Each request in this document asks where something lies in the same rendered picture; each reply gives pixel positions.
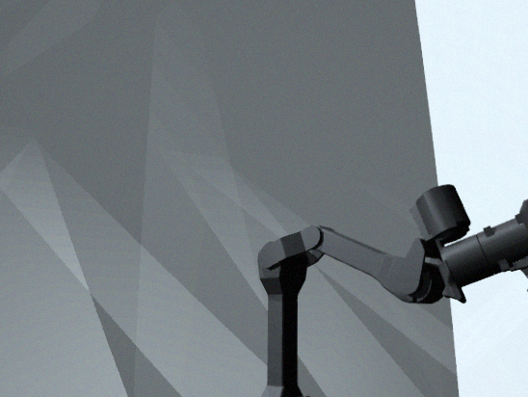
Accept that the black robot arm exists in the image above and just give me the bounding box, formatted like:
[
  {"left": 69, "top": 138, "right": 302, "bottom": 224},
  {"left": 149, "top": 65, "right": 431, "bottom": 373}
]
[{"left": 257, "top": 184, "right": 494, "bottom": 397}]

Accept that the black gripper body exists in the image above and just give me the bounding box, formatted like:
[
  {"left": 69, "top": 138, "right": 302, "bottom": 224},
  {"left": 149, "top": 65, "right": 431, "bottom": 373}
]
[{"left": 476, "top": 199, "right": 528, "bottom": 275}]

